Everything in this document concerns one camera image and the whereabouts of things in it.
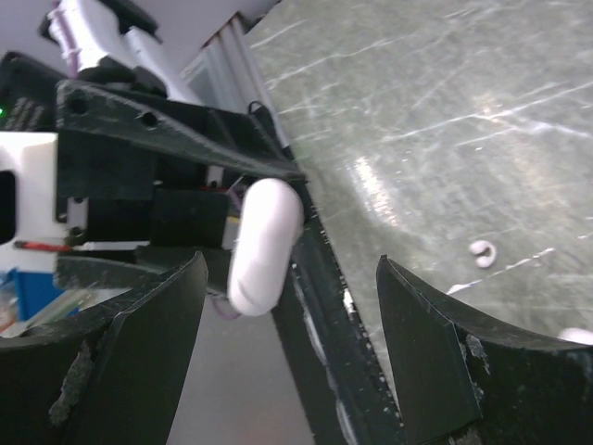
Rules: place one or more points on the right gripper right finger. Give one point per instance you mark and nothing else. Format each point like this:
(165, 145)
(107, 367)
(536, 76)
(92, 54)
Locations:
(464, 377)

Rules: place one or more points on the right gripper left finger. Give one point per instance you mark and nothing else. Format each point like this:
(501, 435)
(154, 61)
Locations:
(110, 374)

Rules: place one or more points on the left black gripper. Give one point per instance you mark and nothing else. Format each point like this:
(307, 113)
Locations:
(160, 175)

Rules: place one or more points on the white oval earbud case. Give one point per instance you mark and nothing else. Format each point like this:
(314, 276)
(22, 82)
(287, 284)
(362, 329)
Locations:
(271, 221)

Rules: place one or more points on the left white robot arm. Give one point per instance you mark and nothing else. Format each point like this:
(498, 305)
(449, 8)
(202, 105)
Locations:
(114, 45)

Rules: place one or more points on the white square charging case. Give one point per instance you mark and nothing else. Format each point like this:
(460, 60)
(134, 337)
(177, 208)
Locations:
(577, 335)

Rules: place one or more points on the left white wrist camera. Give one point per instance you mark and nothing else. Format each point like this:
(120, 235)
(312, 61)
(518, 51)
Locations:
(32, 157)

